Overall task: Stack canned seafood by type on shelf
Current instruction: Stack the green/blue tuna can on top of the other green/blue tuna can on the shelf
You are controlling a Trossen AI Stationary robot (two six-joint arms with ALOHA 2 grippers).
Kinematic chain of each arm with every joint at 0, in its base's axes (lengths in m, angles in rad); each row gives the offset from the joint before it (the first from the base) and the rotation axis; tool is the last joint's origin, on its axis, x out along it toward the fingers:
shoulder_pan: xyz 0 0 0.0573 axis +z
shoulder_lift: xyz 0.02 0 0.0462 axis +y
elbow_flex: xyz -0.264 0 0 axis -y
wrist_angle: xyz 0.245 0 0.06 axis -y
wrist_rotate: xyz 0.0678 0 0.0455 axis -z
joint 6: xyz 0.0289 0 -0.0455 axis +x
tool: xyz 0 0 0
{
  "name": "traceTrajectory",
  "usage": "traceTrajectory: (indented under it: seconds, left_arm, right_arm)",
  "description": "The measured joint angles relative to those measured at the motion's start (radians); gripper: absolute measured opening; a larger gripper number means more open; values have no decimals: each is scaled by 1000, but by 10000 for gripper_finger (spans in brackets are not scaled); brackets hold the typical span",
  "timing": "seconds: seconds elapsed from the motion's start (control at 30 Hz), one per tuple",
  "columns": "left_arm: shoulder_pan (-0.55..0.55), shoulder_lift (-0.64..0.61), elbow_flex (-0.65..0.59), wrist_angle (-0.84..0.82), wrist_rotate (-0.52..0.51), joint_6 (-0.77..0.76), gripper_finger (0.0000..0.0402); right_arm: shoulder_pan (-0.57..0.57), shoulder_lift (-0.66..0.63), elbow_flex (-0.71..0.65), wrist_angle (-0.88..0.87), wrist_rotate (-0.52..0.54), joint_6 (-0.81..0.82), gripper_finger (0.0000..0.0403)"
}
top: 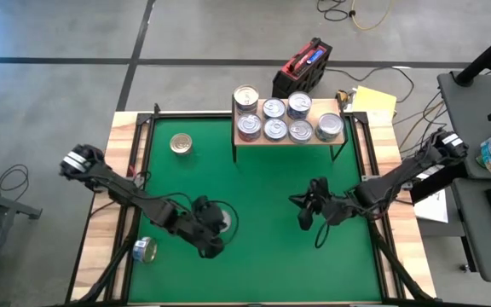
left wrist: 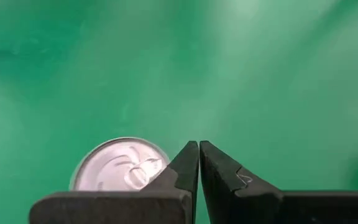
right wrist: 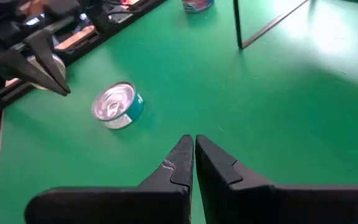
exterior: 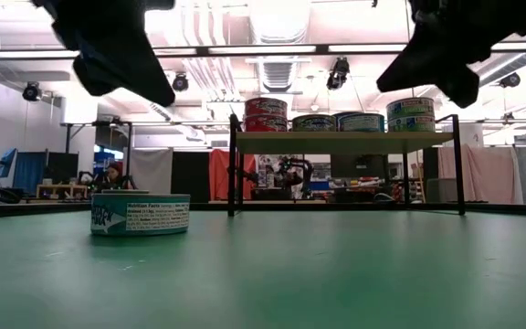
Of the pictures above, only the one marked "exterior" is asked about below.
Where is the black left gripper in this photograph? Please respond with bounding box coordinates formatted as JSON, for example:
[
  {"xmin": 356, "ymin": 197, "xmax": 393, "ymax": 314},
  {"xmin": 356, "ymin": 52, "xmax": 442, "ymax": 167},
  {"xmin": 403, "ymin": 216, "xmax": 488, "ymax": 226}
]
[{"xmin": 32, "ymin": 0, "xmax": 177, "ymax": 109}]

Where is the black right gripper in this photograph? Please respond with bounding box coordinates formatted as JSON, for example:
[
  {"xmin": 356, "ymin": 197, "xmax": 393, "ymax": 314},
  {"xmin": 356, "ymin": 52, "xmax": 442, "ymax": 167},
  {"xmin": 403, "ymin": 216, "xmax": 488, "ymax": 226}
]
[{"xmin": 375, "ymin": 0, "xmax": 526, "ymax": 110}]

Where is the green label tuna can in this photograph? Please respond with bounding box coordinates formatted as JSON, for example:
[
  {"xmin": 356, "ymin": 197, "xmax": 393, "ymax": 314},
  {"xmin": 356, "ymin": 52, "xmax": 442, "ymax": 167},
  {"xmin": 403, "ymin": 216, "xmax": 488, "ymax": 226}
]
[
  {"xmin": 385, "ymin": 96, "xmax": 437, "ymax": 120},
  {"xmin": 386, "ymin": 115, "xmax": 437, "ymax": 133},
  {"xmin": 290, "ymin": 113, "xmax": 338, "ymax": 133}
]

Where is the large teal tuna can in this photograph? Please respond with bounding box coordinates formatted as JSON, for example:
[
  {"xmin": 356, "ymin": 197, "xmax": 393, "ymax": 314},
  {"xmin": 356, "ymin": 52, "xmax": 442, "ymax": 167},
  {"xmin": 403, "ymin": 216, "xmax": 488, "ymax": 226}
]
[
  {"xmin": 89, "ymin": 193, "xmax": 192, "ymax": 238},
  {"xmin": 336, "ymin": 112, "xmax": 386, "ymax": 133}
]

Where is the red label silver-lid can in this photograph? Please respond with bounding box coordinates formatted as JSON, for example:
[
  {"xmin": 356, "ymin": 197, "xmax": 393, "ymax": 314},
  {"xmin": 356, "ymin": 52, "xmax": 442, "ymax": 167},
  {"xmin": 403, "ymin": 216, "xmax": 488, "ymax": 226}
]
[{"xmin": 244, "ymin": 96, "xmax": 289, "ymax": 119}]

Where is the large red albacore can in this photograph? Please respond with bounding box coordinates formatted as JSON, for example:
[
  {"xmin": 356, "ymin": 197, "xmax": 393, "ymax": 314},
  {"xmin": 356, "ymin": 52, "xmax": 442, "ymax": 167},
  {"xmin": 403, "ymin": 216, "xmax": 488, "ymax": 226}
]
[{"xmin": 243, "ymin": 114, "xmax": 290, "ymax": 133}]

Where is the wooden shelf with black legs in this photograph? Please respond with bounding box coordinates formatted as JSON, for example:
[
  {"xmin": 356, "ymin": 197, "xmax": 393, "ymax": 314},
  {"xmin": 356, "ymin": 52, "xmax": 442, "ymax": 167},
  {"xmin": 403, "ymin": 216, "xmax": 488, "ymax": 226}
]
[{"xmin": 227, "ymin": 112, "xmax": 466, "ymax": 217}]

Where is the black ceiling spotlight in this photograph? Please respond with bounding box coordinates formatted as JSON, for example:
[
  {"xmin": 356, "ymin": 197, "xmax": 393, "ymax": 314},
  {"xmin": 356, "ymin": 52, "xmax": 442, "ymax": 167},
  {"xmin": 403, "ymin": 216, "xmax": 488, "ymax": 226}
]
[
  {"xmin": 21, "ymin": 80, "xmax": 44, "ymax": 102},
  {"xmin": 326, "ymin": 57, "xmax": 351, "ymax": 91},
  {"xmin": 499, "ymin": 71, "xmax": 522, "ymax": 90},
  {"xmin": 171, "ymin": 72, "xmax": 190, "ymax": 93}
]

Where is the person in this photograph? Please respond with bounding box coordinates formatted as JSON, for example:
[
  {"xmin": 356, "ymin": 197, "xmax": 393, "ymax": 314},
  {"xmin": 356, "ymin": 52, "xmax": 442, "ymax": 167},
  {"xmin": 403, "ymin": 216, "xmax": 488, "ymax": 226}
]
[{"xmin": 102, "ymin": 160, "xmax": 127, "ymax": 191}]

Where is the white hanging curtain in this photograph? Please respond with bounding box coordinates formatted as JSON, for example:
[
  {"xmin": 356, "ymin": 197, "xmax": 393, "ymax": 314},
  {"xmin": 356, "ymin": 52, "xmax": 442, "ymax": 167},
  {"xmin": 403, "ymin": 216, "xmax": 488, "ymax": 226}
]
[{"xmin": 128, "ymin": 146, "xmax": 173, "ymax": 196}]

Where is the beige hanging cloth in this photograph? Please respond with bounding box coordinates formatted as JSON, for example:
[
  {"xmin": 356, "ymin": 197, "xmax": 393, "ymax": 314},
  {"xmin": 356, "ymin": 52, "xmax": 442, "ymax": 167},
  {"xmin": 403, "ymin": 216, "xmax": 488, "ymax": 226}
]
[{"xmin": 437, "ymin": 144, "xmax": 522, "ymax": 206}]

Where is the grey background box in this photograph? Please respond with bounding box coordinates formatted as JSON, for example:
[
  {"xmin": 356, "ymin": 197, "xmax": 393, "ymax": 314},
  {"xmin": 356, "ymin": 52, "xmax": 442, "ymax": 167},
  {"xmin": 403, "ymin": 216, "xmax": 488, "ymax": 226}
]
[{"xmin": 426, "ymin": 177, "xmax": 457, "ymax": 202}]

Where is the wooden crate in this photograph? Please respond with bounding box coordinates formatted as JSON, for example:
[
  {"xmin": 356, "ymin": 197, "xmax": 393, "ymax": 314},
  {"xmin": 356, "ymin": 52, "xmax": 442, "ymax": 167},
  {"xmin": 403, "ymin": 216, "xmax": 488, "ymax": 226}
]
[{"xmin": 36, "ymin": 183, "xmax": 89, "ymax": 200}]

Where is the black background monitor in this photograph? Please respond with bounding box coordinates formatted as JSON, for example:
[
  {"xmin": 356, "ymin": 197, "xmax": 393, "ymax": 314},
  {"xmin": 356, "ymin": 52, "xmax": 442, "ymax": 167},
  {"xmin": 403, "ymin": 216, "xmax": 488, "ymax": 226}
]
[{"xmin": 330, "ymin": 154, "xmax": 388, "ymax": 181}]

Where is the blue hanging curtain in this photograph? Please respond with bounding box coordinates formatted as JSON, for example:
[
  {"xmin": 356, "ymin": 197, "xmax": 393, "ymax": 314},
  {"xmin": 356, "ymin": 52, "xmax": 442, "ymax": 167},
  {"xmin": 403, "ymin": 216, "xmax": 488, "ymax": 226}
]
[{"xmin": 15, "ymin": 152, "xmax": 47, "ymax": 194}]

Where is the red hanging banner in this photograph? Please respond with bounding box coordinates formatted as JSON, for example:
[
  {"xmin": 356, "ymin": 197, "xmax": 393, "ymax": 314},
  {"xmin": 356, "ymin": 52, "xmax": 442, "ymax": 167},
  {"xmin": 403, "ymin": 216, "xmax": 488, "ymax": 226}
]
[{"xmin": 207, "ymin": 148, "xmax": 259, "ymax": 201}]

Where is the cluttered background workbench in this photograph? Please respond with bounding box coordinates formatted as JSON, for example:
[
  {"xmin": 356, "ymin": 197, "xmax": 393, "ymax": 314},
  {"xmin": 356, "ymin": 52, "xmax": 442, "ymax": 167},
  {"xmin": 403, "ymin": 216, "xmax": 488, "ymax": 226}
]
[{"xmin": 310, "ymin": 175, "xmax": 426, "ymax": 205}]

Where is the blue tilted screen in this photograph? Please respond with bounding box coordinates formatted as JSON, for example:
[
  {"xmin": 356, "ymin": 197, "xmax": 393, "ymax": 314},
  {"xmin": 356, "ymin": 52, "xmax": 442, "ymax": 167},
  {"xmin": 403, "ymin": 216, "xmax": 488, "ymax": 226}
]
[{"xmin": 0, "ymin": 146, "xmax": 18, "ymax": 180}]

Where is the white and red poster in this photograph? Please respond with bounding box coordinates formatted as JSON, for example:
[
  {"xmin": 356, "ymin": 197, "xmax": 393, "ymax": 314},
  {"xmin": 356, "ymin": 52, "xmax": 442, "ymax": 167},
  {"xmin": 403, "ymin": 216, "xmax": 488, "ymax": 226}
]
[{"xmin": 256, "ymin": 154, "xmax": 305, "ymax": 188}]

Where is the green table mat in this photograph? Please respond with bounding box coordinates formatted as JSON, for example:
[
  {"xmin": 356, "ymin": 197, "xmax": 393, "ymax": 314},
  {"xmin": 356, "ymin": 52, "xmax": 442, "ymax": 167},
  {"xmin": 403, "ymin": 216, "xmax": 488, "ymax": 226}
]
[{"xmin": 0, "ymin": 207, "xmax": 526, "ymax": 329}]

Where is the black background rig frame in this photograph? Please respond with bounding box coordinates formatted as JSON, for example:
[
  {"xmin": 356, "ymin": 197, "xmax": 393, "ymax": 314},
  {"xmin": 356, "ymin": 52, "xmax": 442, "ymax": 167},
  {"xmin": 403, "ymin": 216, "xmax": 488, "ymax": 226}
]
[{"xmin": 61, "ymin": 121, "xmax": 134, "ymax": 191}]

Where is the black wall panel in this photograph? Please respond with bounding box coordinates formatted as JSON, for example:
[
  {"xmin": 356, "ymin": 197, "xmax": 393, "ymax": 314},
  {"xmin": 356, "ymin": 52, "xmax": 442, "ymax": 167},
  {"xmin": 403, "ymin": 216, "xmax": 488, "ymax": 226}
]
[{"xmin": 171, "ymin": 150, "xmax": 209, "ymax": 203}]

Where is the ribbed ventilation duct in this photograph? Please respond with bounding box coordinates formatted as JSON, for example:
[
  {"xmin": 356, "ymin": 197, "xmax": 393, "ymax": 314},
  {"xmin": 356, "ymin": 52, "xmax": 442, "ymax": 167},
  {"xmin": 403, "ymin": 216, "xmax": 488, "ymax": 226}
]
[{"xmin": 260, "ymin": 57, "xmax": 299, "ymax": 92}]

